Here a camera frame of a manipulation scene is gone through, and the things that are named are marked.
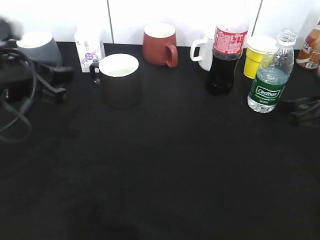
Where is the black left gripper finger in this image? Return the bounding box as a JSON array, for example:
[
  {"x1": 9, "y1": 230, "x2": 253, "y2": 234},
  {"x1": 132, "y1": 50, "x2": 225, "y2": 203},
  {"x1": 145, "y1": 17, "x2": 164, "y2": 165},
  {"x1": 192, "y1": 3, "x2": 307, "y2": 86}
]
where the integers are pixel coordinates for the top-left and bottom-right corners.
[
  {"x1": 39, "y1": 80, "x2": 67, "y2": 104},
  {"x1": 37, "y1": 64, "x2": 74, "y2": 83}
]

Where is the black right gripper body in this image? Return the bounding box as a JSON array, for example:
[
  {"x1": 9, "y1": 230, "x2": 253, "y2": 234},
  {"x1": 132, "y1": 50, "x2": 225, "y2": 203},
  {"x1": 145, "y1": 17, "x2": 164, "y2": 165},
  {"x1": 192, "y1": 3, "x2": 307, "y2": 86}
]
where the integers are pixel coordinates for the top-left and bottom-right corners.
[{"x1": 278, "y1": 96, "x2": 320, "y2": 128}]

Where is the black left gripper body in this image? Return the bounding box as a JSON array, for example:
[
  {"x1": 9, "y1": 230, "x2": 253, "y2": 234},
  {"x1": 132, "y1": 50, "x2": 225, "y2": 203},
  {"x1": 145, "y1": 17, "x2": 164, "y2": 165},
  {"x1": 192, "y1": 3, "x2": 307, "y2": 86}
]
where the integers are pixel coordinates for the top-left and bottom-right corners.
[{"x1": 0, "y1": 48, "x2": 50, "y2": 103}]

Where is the clear water bottle green label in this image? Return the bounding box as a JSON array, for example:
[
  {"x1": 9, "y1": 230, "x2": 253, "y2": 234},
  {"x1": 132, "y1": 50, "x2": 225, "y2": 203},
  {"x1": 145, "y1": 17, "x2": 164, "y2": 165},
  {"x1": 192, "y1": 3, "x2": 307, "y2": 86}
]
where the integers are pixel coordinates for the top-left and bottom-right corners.
[{"x1": 247, "y1": 28, "x2": 297, "y2": 114}]

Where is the black ceramic mug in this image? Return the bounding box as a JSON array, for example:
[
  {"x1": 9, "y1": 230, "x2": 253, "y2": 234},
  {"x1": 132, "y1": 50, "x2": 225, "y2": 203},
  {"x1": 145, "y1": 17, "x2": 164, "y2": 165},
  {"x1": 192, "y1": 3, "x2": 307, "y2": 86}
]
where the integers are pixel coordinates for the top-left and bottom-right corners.
[{"x1": 89, "y1": 53, "x2": 143, "y2": 109}]

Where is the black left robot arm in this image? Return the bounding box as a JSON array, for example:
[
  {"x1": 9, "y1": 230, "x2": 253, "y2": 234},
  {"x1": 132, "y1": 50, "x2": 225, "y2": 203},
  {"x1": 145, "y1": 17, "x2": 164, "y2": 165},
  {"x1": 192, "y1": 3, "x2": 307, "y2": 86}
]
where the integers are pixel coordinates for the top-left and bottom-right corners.
[{"x1": 0, "y1": 18, "x2": 74, "y2": 104}]

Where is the yellow paper cup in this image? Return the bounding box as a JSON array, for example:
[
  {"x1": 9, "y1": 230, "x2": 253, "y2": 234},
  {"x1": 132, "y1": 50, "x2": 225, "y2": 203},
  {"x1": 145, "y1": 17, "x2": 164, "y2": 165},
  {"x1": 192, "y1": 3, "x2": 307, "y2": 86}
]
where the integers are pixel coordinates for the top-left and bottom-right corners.
[{"x1": 243, "y1": 35, "x2": 277, "y2": 79}]

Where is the grey ceramic mug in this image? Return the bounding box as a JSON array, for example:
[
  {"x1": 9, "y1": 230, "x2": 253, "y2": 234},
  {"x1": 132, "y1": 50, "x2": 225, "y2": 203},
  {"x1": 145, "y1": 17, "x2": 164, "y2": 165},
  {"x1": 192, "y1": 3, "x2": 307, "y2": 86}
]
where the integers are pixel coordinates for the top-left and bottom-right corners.
[{"x1": 16, "y1": 31, "x2": 63, "y2": 67}]

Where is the white purple milk carton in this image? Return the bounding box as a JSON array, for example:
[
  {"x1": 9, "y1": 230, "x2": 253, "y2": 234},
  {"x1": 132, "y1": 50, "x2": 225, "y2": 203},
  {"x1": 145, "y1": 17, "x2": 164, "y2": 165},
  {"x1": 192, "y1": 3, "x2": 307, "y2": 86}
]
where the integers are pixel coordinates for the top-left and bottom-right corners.
[{"x1": 74, "y1": 26, "x2": 106, "y2": 73}]

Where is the brown coffee drink bottle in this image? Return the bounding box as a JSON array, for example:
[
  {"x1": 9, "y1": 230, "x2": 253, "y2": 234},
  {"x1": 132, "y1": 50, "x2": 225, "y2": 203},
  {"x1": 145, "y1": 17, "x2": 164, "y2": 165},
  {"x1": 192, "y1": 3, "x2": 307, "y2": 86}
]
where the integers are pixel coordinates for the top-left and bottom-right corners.
[{"x1": 296, "y1": 22, "x2": 320, "y2": 70}]

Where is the red ceramic mug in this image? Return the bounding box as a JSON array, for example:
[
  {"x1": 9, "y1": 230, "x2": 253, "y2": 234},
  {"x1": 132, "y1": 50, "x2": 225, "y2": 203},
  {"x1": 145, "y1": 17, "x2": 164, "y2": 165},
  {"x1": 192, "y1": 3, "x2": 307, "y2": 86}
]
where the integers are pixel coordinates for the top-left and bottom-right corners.
[{"x1": 142, "y1": 23, "x2": 178, "y2": 68}]

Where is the cola bottle red label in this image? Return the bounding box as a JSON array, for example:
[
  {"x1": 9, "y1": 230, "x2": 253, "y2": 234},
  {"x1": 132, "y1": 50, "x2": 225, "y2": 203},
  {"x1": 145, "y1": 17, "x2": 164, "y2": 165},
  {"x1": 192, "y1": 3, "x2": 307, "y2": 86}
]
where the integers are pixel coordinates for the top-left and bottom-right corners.
[{"x1": 205, "y1": 22, "x2": 249, "y2": 96}]

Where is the white ceramic mug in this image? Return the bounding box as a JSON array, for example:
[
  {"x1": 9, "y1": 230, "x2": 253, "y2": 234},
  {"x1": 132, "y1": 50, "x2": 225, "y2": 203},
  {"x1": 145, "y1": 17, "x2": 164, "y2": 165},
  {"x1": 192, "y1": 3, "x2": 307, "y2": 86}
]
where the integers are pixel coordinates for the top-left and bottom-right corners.
[{"x1": 189, "y1": 31, "x2": 214, "y2": 72}]

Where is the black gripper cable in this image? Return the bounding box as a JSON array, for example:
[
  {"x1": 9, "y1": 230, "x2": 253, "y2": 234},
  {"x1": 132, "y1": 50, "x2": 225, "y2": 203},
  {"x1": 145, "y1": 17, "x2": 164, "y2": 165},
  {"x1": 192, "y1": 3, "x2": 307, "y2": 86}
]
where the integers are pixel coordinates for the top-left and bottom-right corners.
[{"x1": 0, "y1": 48, "x2": 41, "y2": 143}]

